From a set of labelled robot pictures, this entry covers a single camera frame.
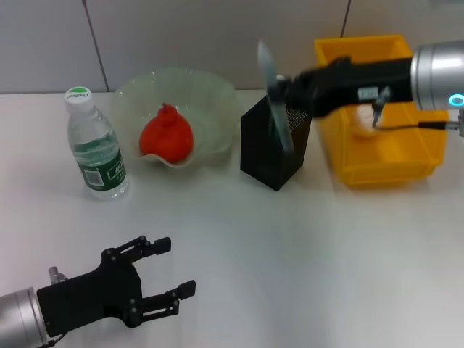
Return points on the pale green wavy fruit bowl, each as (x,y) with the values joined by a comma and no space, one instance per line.
(210,108)

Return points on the green utility knife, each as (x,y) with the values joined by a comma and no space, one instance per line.
(272,123)

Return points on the black mesh pen holder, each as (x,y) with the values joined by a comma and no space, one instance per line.
(261,163)

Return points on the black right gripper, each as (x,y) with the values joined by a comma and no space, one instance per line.
(362,79)

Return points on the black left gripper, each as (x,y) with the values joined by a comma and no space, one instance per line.
(90,297)

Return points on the silver left gripper connector stub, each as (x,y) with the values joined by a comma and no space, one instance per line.
(56,275)

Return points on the orange fruit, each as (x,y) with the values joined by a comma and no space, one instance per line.
(166,137)

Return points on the clear water bottle green label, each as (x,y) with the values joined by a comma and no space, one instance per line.
(98,159)

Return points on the white paper ball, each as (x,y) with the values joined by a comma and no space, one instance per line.
(362,125)

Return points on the yellow plastic bin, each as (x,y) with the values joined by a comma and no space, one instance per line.
(398,159)

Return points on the grey pen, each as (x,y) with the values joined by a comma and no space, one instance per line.
(281,119)

